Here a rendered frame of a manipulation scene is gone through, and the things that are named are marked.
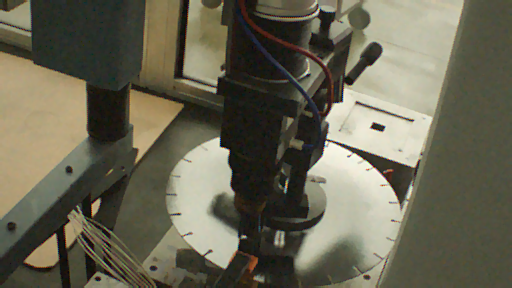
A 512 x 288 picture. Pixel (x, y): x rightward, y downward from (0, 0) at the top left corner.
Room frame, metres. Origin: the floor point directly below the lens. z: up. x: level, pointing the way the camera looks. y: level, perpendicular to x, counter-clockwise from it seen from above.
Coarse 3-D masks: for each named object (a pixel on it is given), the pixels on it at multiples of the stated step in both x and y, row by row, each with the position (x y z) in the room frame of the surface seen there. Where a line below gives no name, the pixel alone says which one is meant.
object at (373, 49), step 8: (368, 48) 0.72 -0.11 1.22; (376, 48) 0.73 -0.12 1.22; (360, 56) 0.72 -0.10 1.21; (368, 56) 0.71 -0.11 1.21; (376, 56) 0.72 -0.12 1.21; (360, 64) 0.70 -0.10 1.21; (368, 64) 0.71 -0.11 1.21; (352, 72) 0.68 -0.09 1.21; (360, 72) 0.69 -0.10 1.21; (344, 80) 0.68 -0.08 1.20; (352, 80) 0.67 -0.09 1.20
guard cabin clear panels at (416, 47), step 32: (192, 0) 1.32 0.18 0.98; (352, 0) 1.22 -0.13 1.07; (384, 0) 1.21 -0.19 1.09; (416, 0) 1.19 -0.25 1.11; (448, 0) 1.17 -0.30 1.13; (192, 32) 1.32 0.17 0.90; (224, 32) 1.30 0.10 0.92; (352, 32) 1.22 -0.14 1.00; (384, 32) 1.20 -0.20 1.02; (416, 32) 1.18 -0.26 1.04; (448, 32) 1.17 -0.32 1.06; (192, 64) 1.32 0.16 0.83; (352, 64) 1.22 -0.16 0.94; (384, 64) 1.20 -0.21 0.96; (416, 64) 1.18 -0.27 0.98; (384, 96) 1.19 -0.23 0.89; (416, 96) 1.18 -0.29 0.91
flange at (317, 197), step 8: (312, 184) 0.80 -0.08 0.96; (304, 192) 0.76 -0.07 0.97; (312, 192) 0.78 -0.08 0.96; (320, 192) 0.78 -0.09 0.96; (312, 200) 0.76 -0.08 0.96; (320, 200) 0.76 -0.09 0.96; (312, 208) 0.74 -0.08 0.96; (320, 208) 0.75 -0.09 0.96; (272, 216) 0.72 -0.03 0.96; (312, 216) 0.73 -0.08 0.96; (320, 216) 0.74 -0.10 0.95; (280, 224) 0.71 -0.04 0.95; (288, 224) 0.71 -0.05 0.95; (296, 224) 0.71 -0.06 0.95; (304, 224) 0.72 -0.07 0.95
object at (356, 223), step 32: (192, 160) 0.82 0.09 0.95; (224, 160) 0.84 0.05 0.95; (320, 160) 0.87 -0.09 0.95; (352, 160) 0.88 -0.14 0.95; (192, 192) 0.75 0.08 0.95; (224, 192) 0.76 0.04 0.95; (352, 192) 0.80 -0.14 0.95; (384, 192) 0.81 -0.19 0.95; (192, 224) 0.69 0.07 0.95; (224, 224) 0.70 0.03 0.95; (320, 224) 0.73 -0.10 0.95; (352, 224) 0.73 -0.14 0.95; (384, 224) 0.74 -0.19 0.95; (224, 256) 0.64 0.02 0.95; (256, 256) 0.65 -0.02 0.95; (288, 256) 0.65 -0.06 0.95; (320, 256) 0.66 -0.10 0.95; (352, 256) 0.67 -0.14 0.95; (384, 256) 0.68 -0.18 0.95
